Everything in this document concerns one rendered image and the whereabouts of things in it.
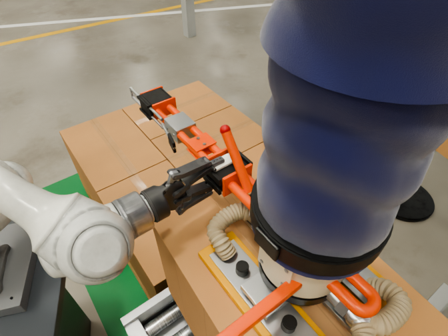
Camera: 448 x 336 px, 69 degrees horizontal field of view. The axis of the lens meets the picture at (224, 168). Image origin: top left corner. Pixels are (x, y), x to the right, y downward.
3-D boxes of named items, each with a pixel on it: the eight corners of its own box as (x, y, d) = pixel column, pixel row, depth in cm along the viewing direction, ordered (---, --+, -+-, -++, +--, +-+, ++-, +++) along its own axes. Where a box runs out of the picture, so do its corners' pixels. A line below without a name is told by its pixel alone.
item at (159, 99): (177, 111, 98) (175, 97, 94) (155, 120, 94) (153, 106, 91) (163, 99, 102) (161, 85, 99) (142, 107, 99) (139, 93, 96)
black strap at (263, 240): (413, 227, 54) (423, 212, 51) (318, 311, 44) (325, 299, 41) (311, 153, 67) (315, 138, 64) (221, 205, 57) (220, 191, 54)
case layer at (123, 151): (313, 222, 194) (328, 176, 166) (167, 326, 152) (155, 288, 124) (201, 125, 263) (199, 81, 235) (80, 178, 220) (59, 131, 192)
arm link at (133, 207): (117, 219, 72) (142, 207, 74) (135, 249, 67) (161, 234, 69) (107, 193, 66) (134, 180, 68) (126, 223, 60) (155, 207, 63)
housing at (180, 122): (198, 135, 90) (197, 122, 87) (177, 145, 87) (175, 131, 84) (185, 123, 94) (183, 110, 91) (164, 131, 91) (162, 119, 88)
